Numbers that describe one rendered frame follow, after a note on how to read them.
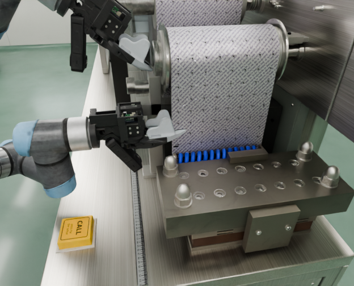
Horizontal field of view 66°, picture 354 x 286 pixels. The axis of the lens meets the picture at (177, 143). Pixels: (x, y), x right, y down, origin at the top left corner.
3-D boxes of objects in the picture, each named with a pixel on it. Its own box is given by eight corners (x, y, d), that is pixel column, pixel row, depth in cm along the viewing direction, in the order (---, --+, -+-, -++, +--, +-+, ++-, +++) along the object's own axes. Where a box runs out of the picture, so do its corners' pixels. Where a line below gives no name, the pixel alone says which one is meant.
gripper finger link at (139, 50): (166, 56, 57) (129, 26, 53) (149, 78, 59) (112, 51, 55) (165, 53, 59) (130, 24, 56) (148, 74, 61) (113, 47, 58)
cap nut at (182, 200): (172, 196, 55) (172, 179, 53) (190, 194, 56) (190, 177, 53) (175, 210, 52) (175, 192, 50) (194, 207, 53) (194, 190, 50)
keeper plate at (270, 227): (241, 245, 60) (248, 210, 54) (283, 238, 61) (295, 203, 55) (245, 255, 58) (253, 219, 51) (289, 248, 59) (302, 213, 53)
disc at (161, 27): (159, 78, 70) (156, 16, 62) (160, 78, 71) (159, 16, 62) (167, 102, 58) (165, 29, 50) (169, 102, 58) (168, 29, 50)
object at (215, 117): (172, 156, 68) (171, 87, 58) (259, 147, 72) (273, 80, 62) (172, 158, 68) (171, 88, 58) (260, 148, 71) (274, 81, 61)
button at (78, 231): (64, 224, 65) (62, 218, 64) (94, 221, 66) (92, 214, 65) (59, 250, 60) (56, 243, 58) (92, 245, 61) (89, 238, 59)
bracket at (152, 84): (140, 168, 84) (131, 71, 67) (161, 166, 84) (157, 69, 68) (142, 179, 79) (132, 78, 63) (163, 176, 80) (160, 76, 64)
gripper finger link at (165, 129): (188, 118, 59) (146, 121, 58) (188, 141, 62) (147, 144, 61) (186, 112, 62) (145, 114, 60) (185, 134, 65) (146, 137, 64)
